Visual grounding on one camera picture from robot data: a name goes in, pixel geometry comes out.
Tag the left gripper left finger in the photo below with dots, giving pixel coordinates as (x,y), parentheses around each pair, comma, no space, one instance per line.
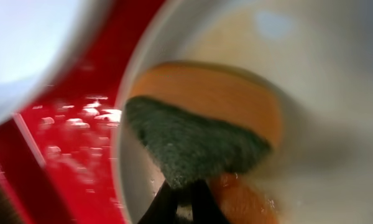
(163,208)

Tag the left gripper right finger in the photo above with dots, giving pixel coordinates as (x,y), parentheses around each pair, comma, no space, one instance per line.
(205,209)

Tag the orange green scrub sponge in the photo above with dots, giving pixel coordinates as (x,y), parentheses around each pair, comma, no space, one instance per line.
(205,122)

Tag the white plate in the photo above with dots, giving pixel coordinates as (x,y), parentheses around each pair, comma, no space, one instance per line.
(39,41)
(318,56)

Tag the red plastic tray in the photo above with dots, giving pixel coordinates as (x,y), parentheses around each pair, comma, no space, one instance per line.
(55,155)

